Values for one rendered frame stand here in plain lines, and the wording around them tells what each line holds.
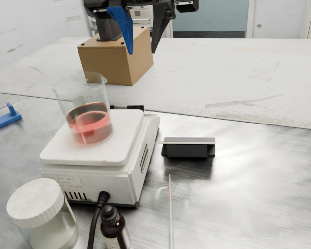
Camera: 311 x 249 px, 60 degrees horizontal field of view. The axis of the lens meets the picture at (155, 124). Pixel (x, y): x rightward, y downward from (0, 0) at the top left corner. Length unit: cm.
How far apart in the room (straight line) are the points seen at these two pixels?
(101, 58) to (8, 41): 146
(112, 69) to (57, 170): 38
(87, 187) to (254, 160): 25
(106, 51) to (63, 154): 38
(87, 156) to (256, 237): 23
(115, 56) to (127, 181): 40
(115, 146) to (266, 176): 22
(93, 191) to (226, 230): 18
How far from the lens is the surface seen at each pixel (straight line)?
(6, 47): 211
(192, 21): 339
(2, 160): 57
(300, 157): 47
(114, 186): 36
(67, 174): 37
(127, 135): 37
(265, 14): 327
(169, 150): 44
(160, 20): 46
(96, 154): 35
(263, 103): 59
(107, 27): 71
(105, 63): 70
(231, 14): 328
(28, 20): 225
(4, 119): 69
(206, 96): 61
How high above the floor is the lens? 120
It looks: 35 degrees down
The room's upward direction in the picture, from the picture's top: 8 degrees counter-clockwise
